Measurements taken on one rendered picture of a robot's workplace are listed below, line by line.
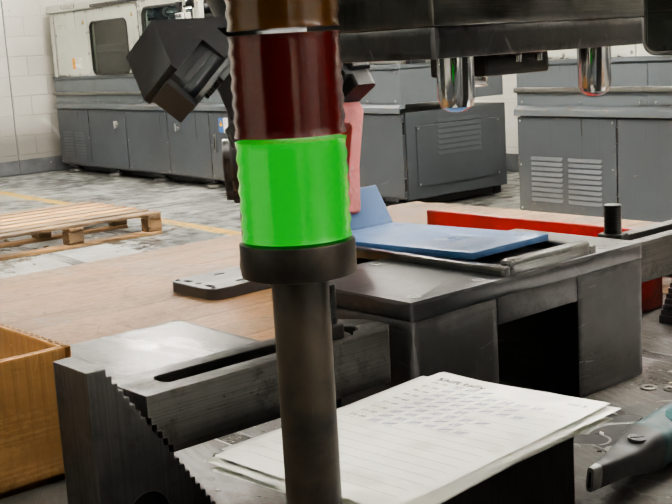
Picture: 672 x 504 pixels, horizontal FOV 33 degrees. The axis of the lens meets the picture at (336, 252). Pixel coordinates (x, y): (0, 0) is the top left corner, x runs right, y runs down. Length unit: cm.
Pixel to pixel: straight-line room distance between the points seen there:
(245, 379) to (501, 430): 12
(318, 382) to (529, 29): 30
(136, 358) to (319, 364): 38
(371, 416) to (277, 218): 17
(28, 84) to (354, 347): 1171
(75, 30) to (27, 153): 143
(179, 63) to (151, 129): 968
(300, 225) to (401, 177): 724
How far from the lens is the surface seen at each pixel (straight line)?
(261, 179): 37
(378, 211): 79
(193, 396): 50
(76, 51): 1172
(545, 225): 97
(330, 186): 37
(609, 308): 70
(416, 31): 59
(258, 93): 37
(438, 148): 775
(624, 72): 627
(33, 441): 61
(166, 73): 74
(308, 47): 37
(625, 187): 632
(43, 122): 1229
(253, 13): 37
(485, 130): 806
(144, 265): 121
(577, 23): 66
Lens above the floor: 111
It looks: 10 degrees down
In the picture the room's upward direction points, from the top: 3 degrees counter-clockwise
